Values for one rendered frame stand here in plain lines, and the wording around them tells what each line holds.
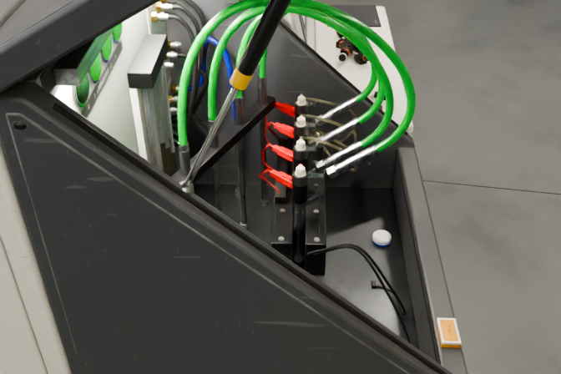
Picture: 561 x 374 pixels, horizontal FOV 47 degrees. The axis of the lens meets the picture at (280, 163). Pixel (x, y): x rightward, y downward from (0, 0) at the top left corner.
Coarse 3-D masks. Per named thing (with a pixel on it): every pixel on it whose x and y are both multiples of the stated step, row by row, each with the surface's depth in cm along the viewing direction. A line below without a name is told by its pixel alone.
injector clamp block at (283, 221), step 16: (288, 160) 136; (320, 160) 136; (288, 192) 127; (320, 192) 127; (288, 208) 123; (320, 208) 123; (272, 224) 120; (288, 224) 120; (304, 224) 131; (320, 224) 120; (272, 240) 116; (288, 240) 116; (304, 240) 131; (320, 240) 116; (288, 256) 117; (304, 256) 134; (320, 256) 117; (320, 272) 119
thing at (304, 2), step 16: (256, 0) 93; (304, 0) 93; (224, 16) 95; (336, 16) 94; (208, 32) 96; (368, 32) 95; (192, 48) 98; (384, 48) 97; (192, 64) 100; (400, 64) 98; (400, 128) 105; (384, 144) 107
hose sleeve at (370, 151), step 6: (366, 150) 108; (372, 150) 108; (354, 156) 109; (360, 156) 109; (366, 156) 108; (372, 156) 108; (342, 162) 110; (348, 162) 109; (354, 162) 109; (360, 162) 109; (336, 168) 110; (342, 168) 110; (348, 168) 110
